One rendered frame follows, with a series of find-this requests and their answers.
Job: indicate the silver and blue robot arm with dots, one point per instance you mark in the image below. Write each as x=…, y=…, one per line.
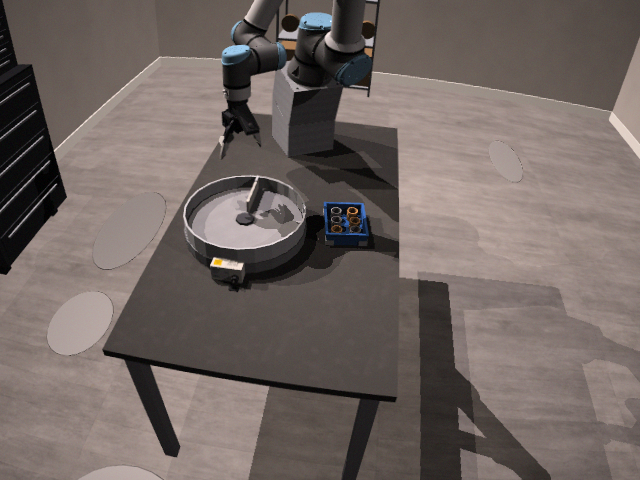
x=340, y=54

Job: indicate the blue crate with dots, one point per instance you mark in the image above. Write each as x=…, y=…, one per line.
x=345, y=238

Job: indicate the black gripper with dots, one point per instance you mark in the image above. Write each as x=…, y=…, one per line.
x=231, y=123

